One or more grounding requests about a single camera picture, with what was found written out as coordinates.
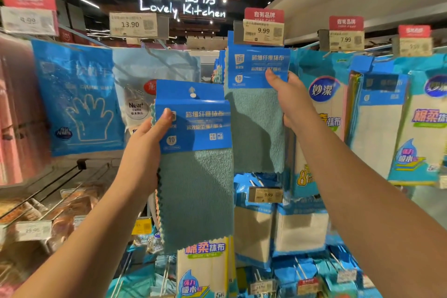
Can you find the striped sponge packets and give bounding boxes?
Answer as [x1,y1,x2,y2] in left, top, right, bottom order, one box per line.
[272,256,378,298]

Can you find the white cloth packets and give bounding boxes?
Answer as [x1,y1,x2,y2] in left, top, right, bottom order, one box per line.
[285,48,353,201]

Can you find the hanging brownish packets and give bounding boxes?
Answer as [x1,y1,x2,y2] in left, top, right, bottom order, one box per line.
[0,169,116,253]

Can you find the bright yellow price tag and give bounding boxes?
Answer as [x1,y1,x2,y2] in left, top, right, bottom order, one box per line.
[131,217,153,236]

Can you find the person's left hand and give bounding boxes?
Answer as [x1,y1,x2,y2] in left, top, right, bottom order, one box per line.
[115,108,177,197]

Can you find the person's right forearm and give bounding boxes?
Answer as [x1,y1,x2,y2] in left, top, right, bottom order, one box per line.
[292,121,447,298]

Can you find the hanging pink packets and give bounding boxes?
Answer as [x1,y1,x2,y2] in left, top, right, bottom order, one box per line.
[0,32,53,187]

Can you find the blue-label white cloth packet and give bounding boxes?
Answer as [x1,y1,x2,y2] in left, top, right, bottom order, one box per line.
[347,55,409,180]

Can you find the red white price tag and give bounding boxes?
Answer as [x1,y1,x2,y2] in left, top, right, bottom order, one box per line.
[0,0,59,37]
[393,25,434,58]
[234,7,286,47]
[319,15,366,52]

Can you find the teal microfiber pack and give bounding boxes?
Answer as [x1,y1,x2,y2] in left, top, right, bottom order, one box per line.
[225,30,291,175]
[154,79,236,253]

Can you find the pale white price tag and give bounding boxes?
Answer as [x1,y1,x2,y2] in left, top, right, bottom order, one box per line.
[14,219,53,243]

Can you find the person's right hand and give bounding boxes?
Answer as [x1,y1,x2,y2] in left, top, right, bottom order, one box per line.
[264,68,319,135]

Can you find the hanging grey packets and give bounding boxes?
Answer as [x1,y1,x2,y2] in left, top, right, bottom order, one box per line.
[113,47,202,135]

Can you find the blue antibacterial cloth packets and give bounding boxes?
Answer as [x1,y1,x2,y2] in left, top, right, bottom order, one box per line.
[234,172,275,271]

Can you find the teal cloth packets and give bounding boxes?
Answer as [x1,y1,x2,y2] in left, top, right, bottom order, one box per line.
[106,252,176,298]

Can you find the hanging blue glove packets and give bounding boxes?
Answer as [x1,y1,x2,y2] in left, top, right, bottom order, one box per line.
[31,38,125,157]

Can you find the pale grey price tag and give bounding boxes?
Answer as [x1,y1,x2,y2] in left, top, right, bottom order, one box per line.
[108,11,170,39]

